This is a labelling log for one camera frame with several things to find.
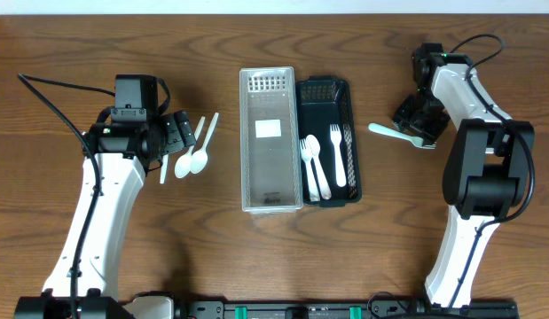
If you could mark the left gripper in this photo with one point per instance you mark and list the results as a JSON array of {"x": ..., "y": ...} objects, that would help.
[{"x": 174, "y": 131}]

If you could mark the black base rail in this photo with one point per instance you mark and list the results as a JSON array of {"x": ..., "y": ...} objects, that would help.
[{"x": 382, "y": 307}]

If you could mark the white label in basket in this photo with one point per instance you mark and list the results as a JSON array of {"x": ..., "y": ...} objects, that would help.
[{"x": 268, "y": 128}]

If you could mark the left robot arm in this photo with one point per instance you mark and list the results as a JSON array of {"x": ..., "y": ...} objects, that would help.
[{"x": 118, "y": 149}]

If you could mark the pale green plastic fork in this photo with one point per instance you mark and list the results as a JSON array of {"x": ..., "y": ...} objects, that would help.
[{"x": 416, "y": 141}]

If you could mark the clear plastic basket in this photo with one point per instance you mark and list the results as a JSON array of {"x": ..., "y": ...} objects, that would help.
[{"x": 271, "y": 176}]

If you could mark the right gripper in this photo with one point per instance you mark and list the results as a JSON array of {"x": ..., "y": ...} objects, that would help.
[{"x": 419, "y": 122}]

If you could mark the white spoon bowl up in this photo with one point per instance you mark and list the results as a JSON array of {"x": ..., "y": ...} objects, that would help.
[{"x": 164, "y": 168}]

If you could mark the black plastic basket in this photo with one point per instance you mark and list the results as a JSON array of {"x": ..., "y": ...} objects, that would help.
[{"x": 322, "y": 101}]

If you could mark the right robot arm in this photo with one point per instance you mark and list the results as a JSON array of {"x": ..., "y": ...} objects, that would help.
[{"x": 489, "y": 170}]

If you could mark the white spoon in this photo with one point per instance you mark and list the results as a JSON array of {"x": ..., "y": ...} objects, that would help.
[
  {"x": 183, "y": 163},
  {"x": 324, "y": 188},
  {"x": 200, "y": 157}
]

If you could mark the white fork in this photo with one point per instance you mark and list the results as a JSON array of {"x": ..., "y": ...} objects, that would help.
[
  {"x": 336, "y": 138},
  {"x": 307, "y": 156}
]

